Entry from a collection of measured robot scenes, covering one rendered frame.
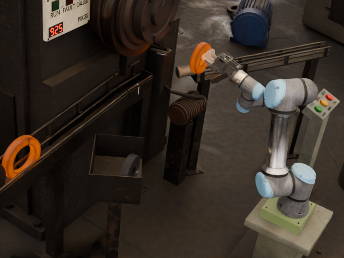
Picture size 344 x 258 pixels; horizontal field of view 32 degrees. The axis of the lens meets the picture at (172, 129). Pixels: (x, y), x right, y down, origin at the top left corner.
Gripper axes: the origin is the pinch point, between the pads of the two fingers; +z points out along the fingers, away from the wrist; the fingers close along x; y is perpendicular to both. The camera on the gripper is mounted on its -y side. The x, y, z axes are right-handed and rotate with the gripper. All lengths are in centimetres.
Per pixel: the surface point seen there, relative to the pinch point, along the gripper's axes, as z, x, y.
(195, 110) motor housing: -8.6, -6.1, -34.2
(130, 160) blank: -19, 77, -6
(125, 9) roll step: 24, 43, 25
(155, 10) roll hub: 16.4, 31.7, 25.4
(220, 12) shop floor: 78, -226, -105
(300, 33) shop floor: 9, -241, -85
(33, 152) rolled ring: 15, 91, -24
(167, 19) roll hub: 15.3, 18.5, 16.7
